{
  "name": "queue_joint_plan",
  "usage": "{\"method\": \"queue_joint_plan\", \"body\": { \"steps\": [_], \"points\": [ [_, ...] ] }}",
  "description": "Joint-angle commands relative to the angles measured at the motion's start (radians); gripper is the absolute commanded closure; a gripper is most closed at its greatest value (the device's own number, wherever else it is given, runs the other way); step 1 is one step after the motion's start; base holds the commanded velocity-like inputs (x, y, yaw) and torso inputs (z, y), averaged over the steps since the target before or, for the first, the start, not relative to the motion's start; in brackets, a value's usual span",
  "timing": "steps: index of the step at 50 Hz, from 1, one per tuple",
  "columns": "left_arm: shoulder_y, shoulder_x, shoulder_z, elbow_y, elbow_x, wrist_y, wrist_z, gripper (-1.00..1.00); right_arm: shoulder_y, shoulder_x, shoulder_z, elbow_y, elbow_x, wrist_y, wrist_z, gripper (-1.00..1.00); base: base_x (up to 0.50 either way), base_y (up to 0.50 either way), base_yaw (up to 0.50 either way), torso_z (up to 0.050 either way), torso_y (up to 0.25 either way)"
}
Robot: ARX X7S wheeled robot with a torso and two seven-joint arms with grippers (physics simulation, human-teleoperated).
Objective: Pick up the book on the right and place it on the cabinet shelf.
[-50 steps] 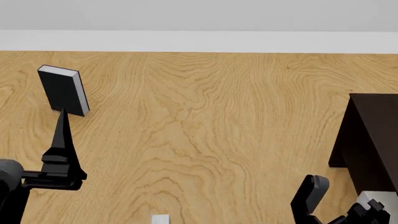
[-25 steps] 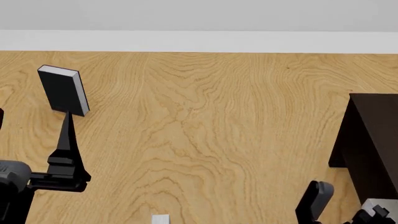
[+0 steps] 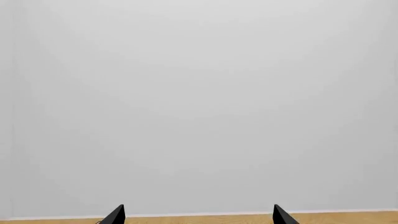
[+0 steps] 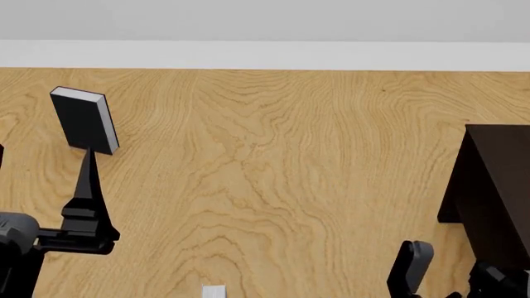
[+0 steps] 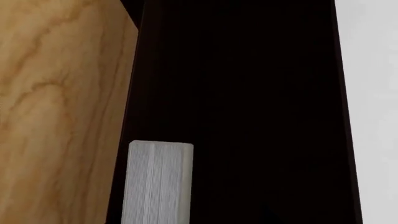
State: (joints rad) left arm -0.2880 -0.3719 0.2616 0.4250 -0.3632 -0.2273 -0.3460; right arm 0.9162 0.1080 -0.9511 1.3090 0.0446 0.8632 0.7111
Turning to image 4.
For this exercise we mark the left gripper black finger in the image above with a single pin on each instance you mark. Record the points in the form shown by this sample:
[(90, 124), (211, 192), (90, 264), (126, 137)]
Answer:
[(89, 198)]

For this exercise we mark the black hardcover book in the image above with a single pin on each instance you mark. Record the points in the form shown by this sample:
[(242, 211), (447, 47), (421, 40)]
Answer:
[(85, 121)]

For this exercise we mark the dark brown wooden cabinet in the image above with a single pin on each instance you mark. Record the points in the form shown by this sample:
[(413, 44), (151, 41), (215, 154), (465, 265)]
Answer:
[(492, 186)]

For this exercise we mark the white rectangular block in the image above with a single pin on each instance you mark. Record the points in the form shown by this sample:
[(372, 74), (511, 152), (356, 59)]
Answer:
[(214, 291)]

